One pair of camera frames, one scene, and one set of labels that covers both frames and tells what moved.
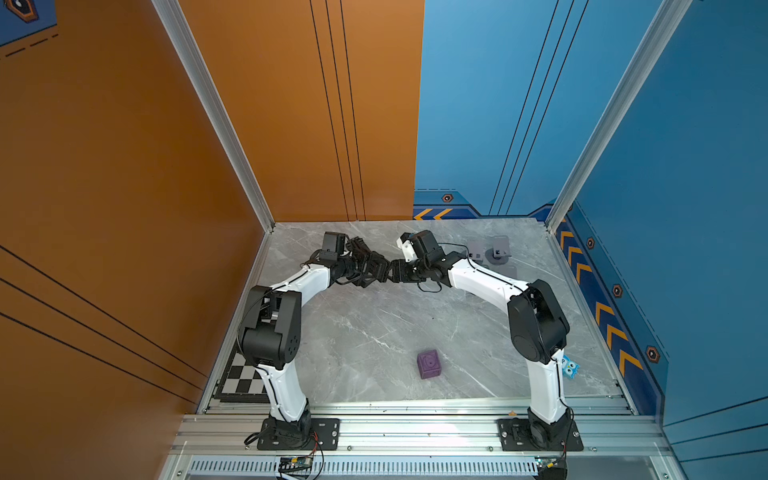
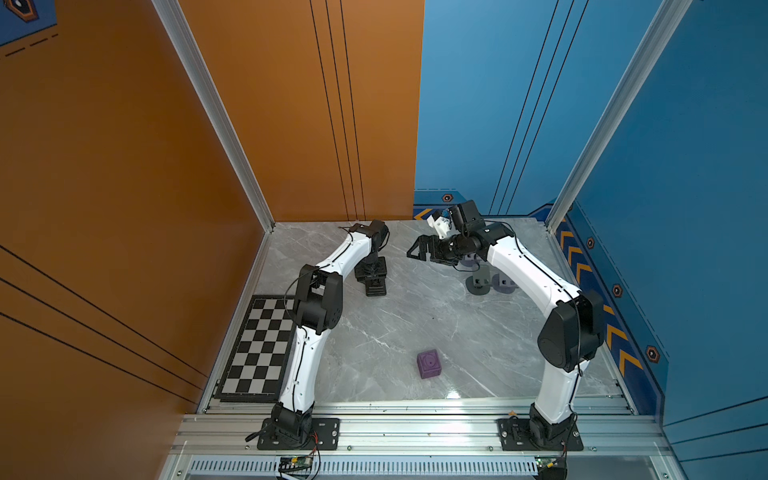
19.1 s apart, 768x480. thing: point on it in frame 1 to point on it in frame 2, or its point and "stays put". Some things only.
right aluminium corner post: [660, 30] stays put
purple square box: [429, 364] stays put
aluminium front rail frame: [416, 438] stays put
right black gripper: [397, 271] to [432, 240]
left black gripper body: [354, 269] to [375, 267]
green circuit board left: [288, 464] stays put
